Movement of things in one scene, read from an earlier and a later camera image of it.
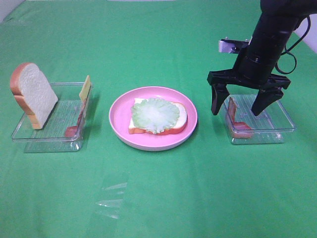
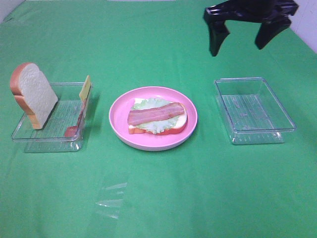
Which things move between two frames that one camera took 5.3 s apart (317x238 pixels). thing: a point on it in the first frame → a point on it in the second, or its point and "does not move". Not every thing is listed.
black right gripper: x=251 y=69 → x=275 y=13
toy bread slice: x=179 y=126 does not move
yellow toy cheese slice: x=84 y=92 does not move
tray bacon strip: x=239 y=129 → x=137 y=115
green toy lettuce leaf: x=155 y=114 does not move
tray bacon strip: x=71 y=131 does not move
